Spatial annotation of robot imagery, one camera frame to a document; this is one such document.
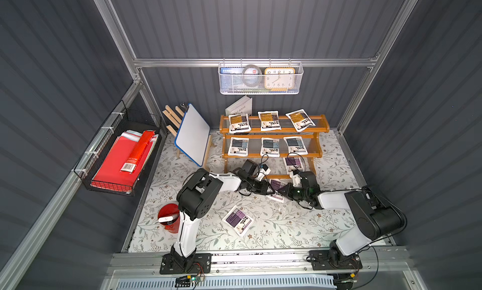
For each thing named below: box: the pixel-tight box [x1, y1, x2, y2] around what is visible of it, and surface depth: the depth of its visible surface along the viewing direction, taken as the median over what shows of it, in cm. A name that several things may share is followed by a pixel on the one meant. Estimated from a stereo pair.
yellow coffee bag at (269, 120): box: [257, 110, 282, 132], surface depth 84 cm
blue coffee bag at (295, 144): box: [283, 136, 309, 156], surface depth 93 cm
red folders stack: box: [90, 129, 159, 193], surface depth 72 cm
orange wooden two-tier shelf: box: [219, 114, 331, 175], surface depth 90 cm
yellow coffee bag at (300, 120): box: [284, 109, 316, 133], surface depth 84 cm
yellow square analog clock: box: [264, 67, 296, 92], surface depth 90 cm
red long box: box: [120, 129, 156, 174], surface depth 74 cm
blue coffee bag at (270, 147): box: [259, 137, 281, 158], surface depth 93 cm
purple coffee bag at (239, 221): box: [222, 205, 255, 238], surface depth 86 cm
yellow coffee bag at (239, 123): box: [228, 113, 252, 134], surface depth 82 cm
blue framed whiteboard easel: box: [162, 102, 217, 171], surface depth 95 cm
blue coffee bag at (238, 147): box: [227, 136, 250, 157], surface depth 93 cm
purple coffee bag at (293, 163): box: [283, 156, 306, 176], surface depth 104 cm
